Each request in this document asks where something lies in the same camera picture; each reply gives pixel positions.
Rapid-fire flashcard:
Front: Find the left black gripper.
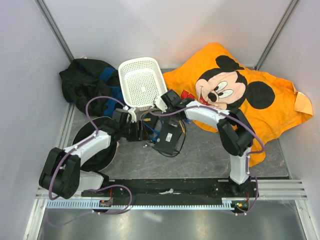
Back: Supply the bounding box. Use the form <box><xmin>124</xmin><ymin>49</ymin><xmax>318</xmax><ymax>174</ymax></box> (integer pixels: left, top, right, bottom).
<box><xmin>119</xmin><ymin>119</ymin><xmax>150</xmax><ymax>142</ymax></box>

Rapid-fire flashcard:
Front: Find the yellow ethernet cable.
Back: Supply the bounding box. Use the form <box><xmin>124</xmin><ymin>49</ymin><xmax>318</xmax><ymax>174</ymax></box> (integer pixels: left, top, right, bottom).
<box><xmin>142</xmin><ymin>116</ymin><xmax>187</xmax><ymax>133</ymax></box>

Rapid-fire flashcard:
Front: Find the black network switch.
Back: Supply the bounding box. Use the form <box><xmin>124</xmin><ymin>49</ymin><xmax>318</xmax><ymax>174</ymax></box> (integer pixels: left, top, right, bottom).
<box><xmin>153</xmin><ymin>122</ymin><xmax>183</xmax><ymax>157</ymax></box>

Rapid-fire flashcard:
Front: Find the black power cable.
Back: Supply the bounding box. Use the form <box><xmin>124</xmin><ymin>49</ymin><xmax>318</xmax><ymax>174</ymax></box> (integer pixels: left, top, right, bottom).
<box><xmin>159</xmin><ymin>119</ymin><xmax>187</xmax><ymax>158</ymax></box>

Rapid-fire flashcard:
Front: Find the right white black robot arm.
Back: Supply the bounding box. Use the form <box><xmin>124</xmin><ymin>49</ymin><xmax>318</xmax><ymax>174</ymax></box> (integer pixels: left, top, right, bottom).
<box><xmin>153</xmin><ymin>90</ymin><xmax>255</xmax><ymax>197</ymax></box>

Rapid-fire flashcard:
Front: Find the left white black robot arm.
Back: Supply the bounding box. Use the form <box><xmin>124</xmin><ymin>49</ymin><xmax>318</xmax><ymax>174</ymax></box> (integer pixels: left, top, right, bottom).
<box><xmin>39</xmin><ymin>109</ymin><xmax>145</xmax><ymax>200</ymax></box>

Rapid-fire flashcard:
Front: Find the white plastic basket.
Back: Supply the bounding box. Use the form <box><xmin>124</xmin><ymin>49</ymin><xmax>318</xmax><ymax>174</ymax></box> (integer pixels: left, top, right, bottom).
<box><xmin>118</xmin><ymin>57</ymin><xmax>167</xmax><ymax>111</ymax></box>

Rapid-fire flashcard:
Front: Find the black round hat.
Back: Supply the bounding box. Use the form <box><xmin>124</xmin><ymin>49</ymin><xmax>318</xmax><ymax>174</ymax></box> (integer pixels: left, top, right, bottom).
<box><xmin>72</xmin><ymin>116</ymin><xmax>120</xmax><ymax>172</ymax></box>

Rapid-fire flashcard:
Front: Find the orange Mickey Mouse pillowcase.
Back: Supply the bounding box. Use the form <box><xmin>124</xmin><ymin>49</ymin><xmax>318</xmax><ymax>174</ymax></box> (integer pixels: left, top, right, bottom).
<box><xmin>162</xmin><ymin>42</ymin><xmax>314</xmax><ymax>168</ymax></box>

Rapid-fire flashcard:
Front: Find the black blue jacket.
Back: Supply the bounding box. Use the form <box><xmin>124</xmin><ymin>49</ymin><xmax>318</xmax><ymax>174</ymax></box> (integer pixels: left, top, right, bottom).
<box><xmin>59</xmin><ymin>58</ymin><xmax>126</xmax><ymax>117</ymax></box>

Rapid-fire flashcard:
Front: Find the blue ethernet cable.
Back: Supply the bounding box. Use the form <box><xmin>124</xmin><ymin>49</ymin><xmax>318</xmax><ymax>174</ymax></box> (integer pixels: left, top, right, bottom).
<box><xmin>143</xmin><ymin>116</ymin><xmax>163</xmax><ymax>146</ymax></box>

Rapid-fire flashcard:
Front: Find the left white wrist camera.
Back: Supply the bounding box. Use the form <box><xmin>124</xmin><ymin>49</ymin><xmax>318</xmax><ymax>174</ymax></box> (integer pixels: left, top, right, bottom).
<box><xmin>122</xmin><ymin>105</ymin><xmax>138</xmax><ymax>123</ymax></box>

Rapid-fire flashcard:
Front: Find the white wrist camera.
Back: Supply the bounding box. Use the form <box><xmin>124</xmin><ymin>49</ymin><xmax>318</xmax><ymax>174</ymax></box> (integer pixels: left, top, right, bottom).
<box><xmin>153</xmin><ymin>95</ymin><xmax>168</xmax><ymax>112</ymax></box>
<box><xmin>122</xmin><ymin>105</ymin><xmax>138</xmax><ymax>123</ymax></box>

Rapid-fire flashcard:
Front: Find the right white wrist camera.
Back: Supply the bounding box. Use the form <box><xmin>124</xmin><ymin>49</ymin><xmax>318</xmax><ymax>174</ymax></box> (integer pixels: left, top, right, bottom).
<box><xmin>153</xmin><ymin>95</ymin><xmax>168</xmax><ymax>112</ymax></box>

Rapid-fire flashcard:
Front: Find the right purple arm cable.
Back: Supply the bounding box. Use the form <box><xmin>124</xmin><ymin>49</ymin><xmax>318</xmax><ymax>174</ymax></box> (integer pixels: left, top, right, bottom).
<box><xmin>148</xmin><ymin>104</ymin><xmax>266</xmax><ymax>217</ymax></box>

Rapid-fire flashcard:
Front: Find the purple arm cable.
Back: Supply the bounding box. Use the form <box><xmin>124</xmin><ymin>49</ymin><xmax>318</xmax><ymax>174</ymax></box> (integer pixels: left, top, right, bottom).
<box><xmin>46</xmin><ymin>96</ymin><xmax>133</xmax><ymax>227</ymax></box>
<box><xmin>148</xmin><ymin>104</ymin><xmax>266</xmax><ymax>217</ymax></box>

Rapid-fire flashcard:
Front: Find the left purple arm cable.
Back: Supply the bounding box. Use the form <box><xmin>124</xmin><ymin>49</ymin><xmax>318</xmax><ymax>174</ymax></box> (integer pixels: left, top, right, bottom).
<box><xmin>46</xmin><ymin>96</ymin><xmax>133</xmax><ymax>227</ymax></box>

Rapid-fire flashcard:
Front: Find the grey slotted cable duct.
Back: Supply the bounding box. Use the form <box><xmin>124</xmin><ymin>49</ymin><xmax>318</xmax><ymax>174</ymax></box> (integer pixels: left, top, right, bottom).
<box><xmin>46</xmin><ymin>199</ymin><xmax>235</xmax><ymax>211</ymax></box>

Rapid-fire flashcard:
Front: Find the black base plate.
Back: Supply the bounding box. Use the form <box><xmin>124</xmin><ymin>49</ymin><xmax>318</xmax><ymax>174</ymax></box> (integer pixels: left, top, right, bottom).
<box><xmin>81</xmin><ymin>178</ymin><xmax>259</xmax><ymax>205</ymax></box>

